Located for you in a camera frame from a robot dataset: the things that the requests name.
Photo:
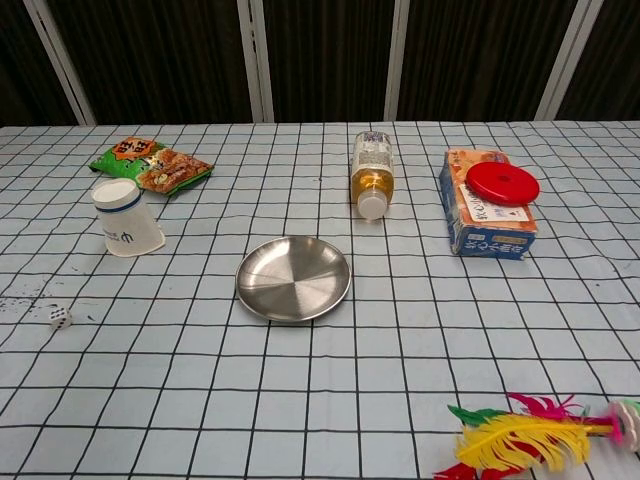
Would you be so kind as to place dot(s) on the red round plastic disc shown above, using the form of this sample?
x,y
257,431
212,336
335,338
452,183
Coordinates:
x,y
502,182

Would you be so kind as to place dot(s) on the white paper cup blue band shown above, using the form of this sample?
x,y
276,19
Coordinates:
x,y
127,225

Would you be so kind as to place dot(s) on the green orange snack bag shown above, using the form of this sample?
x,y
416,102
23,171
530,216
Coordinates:
x,y
170,170

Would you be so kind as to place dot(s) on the white metal frame post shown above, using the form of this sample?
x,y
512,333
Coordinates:
x,y
402,60
60,65
255,60
570,60

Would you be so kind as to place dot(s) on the round stainless steel plate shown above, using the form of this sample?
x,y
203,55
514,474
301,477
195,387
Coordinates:
x,y
295,280

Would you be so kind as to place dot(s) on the colourful feather shuttlecock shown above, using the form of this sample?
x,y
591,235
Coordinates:
x,y
520,435

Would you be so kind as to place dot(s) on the white black checkered tablecloth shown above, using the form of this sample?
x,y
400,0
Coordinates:
x,y
320,375

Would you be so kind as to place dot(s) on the orange blue cardboard box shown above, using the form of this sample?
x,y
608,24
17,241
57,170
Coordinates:
x,y
490,240

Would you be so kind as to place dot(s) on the plastic bottle of yellow tea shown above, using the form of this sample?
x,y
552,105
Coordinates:
x,y
372,170

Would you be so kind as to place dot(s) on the white die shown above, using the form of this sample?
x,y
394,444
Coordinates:
x,y
60,318

